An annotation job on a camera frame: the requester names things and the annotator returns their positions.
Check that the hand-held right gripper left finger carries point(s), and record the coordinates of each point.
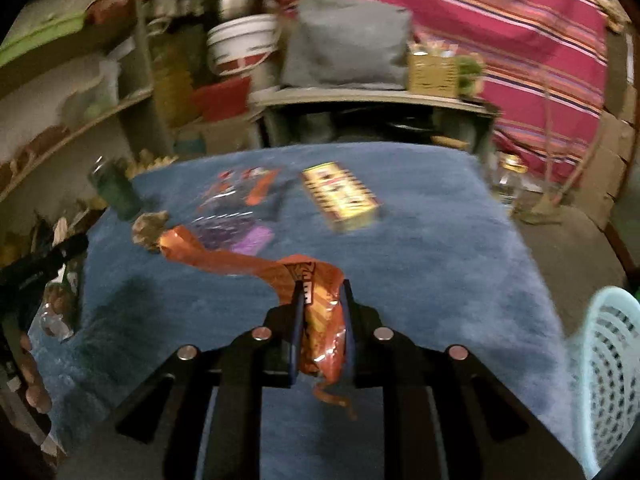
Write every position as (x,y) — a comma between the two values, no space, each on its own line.
(298,320)

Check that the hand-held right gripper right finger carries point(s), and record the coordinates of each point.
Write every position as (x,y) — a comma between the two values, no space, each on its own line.
(348,320)

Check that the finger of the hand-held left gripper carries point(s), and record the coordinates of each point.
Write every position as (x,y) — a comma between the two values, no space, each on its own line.
(70,247)

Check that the orange snack wrapper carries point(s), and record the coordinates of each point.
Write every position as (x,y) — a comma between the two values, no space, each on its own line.
(225,260)

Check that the light blue plastic basket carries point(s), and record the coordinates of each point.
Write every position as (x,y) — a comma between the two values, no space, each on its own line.
(610,370)

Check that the person's left hand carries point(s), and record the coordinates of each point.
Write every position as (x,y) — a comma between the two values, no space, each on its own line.
(35,375)

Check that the dark green bottle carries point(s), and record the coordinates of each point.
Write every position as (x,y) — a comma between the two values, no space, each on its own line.
(117,190)

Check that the crumpled brown wrapper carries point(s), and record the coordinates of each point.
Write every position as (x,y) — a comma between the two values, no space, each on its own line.
(150,230)

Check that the blue fluffy blanket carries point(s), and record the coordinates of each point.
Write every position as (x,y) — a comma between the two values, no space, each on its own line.
(440,270)

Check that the clear purple wrapper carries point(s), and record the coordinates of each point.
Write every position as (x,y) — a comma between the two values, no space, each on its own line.
(235,235)

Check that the yellow patterned box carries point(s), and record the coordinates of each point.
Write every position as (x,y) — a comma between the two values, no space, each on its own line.
(342,195)

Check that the wooden shelf unit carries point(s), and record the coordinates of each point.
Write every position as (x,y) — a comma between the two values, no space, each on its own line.
(135,60)

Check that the yellow oil jug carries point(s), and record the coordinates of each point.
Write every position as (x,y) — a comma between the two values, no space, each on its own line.
(172,75)

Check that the red plastic basin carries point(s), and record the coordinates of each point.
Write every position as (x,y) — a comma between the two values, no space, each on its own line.
(220,97)

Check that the green tray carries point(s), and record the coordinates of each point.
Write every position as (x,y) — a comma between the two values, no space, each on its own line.
(35,37)

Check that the clear bottle with yellow cap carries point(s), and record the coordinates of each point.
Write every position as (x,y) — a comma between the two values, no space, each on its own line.
(509,180)

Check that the low wooden table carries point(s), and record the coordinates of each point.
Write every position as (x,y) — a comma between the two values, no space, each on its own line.
(360,97)

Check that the red basket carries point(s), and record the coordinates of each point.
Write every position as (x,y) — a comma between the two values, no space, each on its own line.
(110,10)

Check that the white plastic bucket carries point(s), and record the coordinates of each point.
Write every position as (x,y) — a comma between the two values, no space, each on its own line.
(242,42)

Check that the green leafy packet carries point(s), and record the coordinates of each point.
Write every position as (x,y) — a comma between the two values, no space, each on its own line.
(469,75)

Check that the grey cushion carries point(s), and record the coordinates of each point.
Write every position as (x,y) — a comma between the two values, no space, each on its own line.
(345,42)

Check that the cardboard sheets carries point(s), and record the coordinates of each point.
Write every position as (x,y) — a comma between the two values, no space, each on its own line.
(605,170)

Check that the pink striped cloth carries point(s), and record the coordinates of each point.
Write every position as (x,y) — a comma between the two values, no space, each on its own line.
(510,25)

